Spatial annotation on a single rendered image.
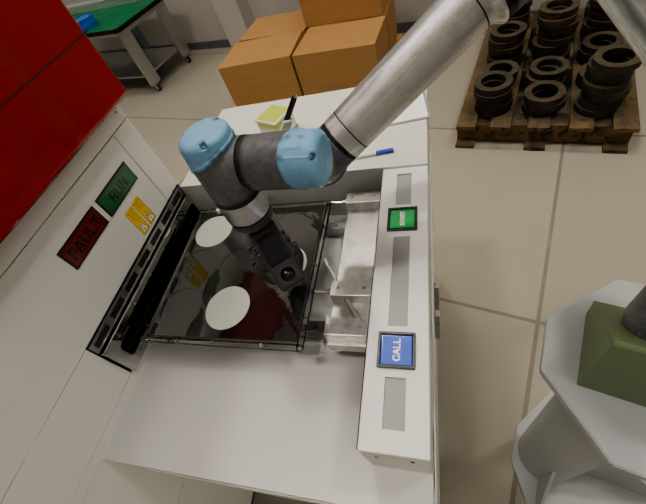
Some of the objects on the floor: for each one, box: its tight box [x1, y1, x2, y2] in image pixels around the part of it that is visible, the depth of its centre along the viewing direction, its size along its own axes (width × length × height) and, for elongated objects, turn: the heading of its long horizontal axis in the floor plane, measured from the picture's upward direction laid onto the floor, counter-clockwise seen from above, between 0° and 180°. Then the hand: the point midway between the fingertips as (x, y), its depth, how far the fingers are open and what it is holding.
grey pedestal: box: [511, 280, 646, 504], centre depth 83 cm, size 51×44×82 cm
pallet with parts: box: [455, 0, 642, 154], centre depth 213 cm, size 87×132×45 cm, turn 167°
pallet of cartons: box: [218, 0, 402, 108], centre depth 272 cm, size 137×104×77 cm
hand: (293, 285), depth 72 cm, fingers closed
